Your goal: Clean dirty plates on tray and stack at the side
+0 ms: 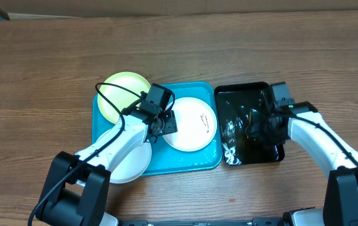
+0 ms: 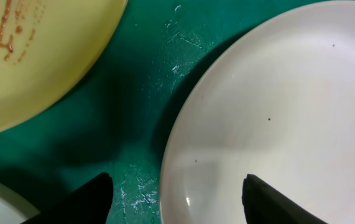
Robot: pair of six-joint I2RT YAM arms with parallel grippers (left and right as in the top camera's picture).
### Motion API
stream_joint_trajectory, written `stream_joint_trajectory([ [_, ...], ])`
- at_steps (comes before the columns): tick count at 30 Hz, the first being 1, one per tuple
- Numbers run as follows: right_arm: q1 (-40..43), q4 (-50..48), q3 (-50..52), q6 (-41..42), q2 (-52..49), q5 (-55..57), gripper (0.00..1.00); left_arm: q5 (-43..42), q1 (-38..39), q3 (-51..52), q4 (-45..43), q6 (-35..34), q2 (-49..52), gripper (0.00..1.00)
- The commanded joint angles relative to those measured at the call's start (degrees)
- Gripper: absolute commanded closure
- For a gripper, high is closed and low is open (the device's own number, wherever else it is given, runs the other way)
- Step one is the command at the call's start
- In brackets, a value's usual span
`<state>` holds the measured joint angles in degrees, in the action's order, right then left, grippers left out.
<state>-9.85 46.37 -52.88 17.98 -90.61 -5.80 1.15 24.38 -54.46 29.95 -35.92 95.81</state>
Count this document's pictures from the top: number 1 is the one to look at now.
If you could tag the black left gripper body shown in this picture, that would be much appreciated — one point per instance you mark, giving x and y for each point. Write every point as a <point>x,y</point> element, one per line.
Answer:
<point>168,123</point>

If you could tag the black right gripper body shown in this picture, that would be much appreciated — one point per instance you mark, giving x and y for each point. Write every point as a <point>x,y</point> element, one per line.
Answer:
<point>269,134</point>

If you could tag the white plate with stain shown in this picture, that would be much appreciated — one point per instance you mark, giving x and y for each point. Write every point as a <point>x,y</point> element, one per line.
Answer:
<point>196,125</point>

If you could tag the yellow green sponge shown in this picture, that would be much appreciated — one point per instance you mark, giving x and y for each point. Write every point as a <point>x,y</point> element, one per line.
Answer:
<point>250,129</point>

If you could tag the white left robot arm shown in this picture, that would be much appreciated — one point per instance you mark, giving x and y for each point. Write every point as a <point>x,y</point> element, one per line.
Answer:
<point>76,187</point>

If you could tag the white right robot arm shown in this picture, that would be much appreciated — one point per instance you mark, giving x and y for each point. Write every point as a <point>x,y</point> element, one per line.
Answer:
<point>304,125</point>

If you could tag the blue plastic tray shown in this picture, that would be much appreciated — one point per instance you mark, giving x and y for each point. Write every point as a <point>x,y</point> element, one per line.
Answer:
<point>165,159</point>

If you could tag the black water tray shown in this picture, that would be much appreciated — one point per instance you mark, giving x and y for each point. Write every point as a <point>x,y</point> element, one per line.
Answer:
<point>233,103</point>

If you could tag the white plate at tray corner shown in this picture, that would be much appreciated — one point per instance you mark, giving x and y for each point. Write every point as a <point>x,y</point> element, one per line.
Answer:
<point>126,158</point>

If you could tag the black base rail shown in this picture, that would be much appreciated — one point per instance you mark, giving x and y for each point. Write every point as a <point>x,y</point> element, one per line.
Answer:
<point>258,221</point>

